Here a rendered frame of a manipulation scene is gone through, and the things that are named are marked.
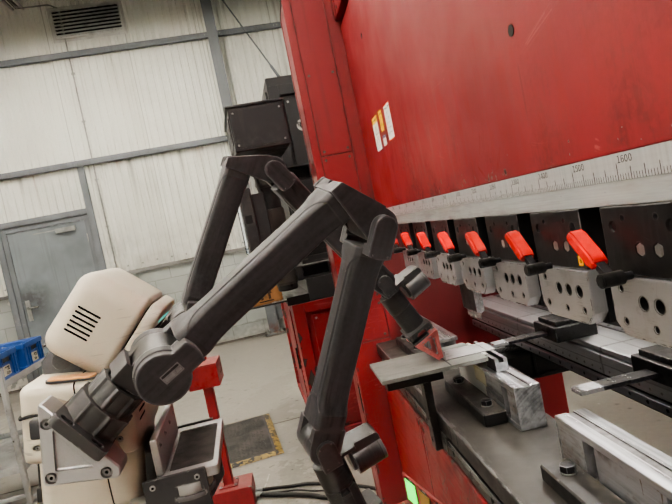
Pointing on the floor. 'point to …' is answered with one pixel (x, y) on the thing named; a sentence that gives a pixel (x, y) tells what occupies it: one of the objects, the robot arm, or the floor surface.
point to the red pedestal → (233, 488)
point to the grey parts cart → (14, 447)
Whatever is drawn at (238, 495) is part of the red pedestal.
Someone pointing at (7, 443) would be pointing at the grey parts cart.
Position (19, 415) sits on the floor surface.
